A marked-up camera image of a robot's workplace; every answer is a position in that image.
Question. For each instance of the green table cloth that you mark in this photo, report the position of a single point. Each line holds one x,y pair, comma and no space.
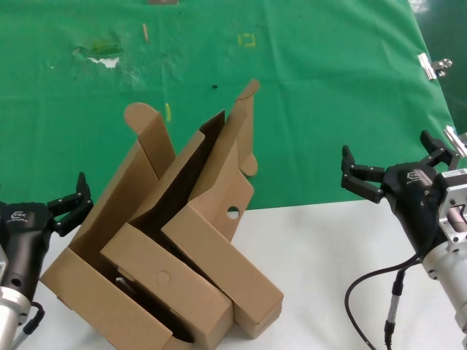
328,109

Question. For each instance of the silver metal clamp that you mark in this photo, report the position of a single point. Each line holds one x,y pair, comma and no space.
454,140

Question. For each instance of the large brown cardboard box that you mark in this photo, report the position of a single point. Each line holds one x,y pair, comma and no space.
91,291

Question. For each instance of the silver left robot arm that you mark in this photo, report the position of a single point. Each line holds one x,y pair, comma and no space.
9,313

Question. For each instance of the grey flat piece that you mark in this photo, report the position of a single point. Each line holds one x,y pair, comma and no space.
163,1

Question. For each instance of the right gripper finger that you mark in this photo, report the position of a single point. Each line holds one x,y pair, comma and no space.
443,155
361,178

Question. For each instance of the yellow tape strip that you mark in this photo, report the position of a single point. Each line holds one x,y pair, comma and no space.
168,112

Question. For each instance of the silver binder clip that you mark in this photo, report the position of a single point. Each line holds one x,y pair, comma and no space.
428,65

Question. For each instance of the brown box with round dent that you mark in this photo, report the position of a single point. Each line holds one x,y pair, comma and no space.
175,288

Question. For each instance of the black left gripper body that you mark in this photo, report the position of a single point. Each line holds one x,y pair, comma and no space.
22,240

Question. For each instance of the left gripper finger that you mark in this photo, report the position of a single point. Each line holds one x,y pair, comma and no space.
73,209

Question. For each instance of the beige tape strip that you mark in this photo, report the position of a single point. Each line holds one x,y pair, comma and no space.
145,33

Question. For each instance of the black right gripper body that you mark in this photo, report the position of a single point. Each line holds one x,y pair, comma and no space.
416,204

